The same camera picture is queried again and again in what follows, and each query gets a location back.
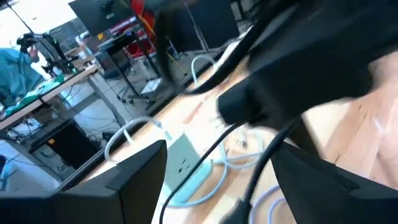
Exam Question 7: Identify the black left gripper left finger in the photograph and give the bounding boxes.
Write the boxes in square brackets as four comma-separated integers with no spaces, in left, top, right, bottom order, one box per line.
[0,139,169,224]

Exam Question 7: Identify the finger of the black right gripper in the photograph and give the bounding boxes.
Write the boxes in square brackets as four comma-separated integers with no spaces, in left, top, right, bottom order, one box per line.
[217,74,312,130]

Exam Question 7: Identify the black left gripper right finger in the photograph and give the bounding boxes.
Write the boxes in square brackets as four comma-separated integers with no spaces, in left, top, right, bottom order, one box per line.
[270,141,398,224]

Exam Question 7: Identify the short black USB cable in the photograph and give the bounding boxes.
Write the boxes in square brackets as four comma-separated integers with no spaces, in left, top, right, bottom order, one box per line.
[159,119,301,224]

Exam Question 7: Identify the thin white USB cable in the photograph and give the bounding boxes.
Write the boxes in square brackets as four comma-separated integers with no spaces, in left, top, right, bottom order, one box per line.
[167,54,266,208]

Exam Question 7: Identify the thick white braided USB cable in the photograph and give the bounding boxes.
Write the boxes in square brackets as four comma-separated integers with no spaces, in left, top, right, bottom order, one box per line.
[248,185,292,224]

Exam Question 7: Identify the mint green cube outlet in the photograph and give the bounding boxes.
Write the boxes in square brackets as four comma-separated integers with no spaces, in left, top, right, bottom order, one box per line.
[164,133,216,205]

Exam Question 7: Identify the black computer case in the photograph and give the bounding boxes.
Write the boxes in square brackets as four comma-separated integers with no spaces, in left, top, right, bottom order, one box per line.
[27,119,100,170]

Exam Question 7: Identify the wooden work table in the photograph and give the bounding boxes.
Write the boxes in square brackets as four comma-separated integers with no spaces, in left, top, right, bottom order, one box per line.
[0,63,100,131]

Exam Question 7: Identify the teal cloth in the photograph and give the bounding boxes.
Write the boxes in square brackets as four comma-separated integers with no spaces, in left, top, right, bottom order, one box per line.
[5,74,68,118]

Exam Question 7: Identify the red plastic bin rack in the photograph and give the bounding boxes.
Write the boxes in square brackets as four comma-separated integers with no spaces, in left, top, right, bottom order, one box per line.
[129,0,156,58]

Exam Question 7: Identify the black equipment cart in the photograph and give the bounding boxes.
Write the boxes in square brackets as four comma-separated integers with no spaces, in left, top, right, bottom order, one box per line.
[95,30,162,105]

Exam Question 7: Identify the person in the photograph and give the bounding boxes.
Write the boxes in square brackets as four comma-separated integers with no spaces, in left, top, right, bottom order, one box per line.
[0,33,46,108]

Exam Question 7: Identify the black monitor screen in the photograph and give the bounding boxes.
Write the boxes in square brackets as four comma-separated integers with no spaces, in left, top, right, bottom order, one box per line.
[68,0,147,37]

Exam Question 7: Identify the cube outlet white cord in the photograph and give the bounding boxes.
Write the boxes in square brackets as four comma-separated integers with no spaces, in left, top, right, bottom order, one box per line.
[103,116,172,162]

